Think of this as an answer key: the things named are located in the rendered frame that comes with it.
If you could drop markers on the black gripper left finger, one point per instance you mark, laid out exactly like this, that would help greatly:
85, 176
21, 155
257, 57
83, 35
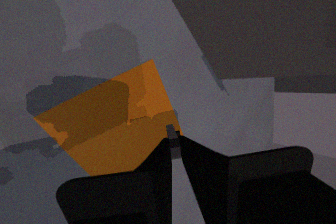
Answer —
147, 188

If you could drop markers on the orange square patch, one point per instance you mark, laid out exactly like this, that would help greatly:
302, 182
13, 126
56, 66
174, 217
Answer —
114, 126

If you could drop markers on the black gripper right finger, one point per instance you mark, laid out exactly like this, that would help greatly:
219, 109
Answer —
215, 177

